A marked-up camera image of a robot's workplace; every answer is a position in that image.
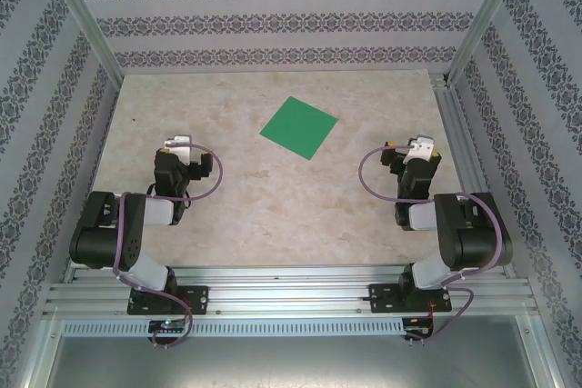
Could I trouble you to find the green square paper sheet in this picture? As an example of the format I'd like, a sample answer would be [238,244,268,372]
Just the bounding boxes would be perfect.
[258,95,340,162]

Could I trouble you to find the grey metal sheet tray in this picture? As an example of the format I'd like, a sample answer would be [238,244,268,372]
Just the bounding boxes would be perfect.
[38,319,561,388]

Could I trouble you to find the left small circuit board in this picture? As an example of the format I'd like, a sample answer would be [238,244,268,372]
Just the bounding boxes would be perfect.
[148,319,187,334]

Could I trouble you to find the small circuit board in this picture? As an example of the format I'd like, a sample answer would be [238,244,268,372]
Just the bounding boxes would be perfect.
[404,316,434,337]
[148,319,187,334]

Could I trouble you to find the right small circuit board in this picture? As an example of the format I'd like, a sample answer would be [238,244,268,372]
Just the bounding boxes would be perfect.
[404,316,434,337]

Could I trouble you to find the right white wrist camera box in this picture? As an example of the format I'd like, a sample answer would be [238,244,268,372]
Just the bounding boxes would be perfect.
[403,134,436,164]

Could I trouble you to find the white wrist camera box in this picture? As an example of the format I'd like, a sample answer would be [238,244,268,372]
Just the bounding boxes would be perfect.
[164,134,194,166]
[403,134,436,164]

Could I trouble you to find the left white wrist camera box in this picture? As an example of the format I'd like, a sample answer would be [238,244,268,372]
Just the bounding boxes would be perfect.
[164,134,194,166]

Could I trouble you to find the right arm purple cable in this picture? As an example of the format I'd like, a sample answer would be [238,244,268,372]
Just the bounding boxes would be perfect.
[358,141,506,346]

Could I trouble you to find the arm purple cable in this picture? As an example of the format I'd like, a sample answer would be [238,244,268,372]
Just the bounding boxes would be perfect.
[112,142,225,349]
[358,141,506,346]

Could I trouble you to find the aluminium side rail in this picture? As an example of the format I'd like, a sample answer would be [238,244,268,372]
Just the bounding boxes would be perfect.
[429,72,517,278]

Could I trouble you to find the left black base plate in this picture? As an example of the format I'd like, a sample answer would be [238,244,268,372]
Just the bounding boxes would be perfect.
[126,284,211,316]

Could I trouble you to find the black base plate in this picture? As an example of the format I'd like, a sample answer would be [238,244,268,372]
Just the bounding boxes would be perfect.
[367,283,454,314]
[126,284,211,316]

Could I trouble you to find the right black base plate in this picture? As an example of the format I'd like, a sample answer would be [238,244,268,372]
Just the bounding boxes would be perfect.
[367,283,454,314]

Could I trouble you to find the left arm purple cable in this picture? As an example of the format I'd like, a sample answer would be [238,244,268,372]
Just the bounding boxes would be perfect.
[112,142,225,349]

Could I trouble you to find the aluminium mounting rail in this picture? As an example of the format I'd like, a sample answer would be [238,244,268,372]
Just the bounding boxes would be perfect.
[43,264,540,317]

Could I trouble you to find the right aluminium frame post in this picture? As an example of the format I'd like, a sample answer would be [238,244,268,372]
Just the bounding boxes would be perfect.
[445,0,533,87]

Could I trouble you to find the aluminium frame post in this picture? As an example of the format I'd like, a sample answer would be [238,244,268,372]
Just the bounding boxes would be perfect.
[445,0,533,87]
[38,0,126,89]

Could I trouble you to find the left aluminium frame post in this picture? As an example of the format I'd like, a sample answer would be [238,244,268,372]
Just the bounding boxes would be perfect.
[38,0,126,89]

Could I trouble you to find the slotted grey cable duct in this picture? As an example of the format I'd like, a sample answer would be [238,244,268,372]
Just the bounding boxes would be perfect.
[61,318,406,337]

